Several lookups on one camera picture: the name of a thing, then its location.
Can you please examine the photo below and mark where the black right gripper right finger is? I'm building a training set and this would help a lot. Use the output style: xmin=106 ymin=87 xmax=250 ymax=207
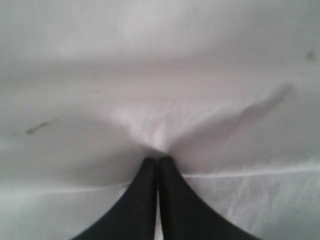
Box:
xmin=158 ymin=156 xmax=257 ymax=240

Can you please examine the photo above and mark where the white t-shirt with red print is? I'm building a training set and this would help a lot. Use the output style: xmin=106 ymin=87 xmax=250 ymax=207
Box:
xmin=0 ymin=0 xmax=320 ymax=240

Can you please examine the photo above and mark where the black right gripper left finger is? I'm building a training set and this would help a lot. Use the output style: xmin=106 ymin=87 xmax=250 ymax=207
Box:
xmin=74 ymin=157 xmax=158 ymax=240

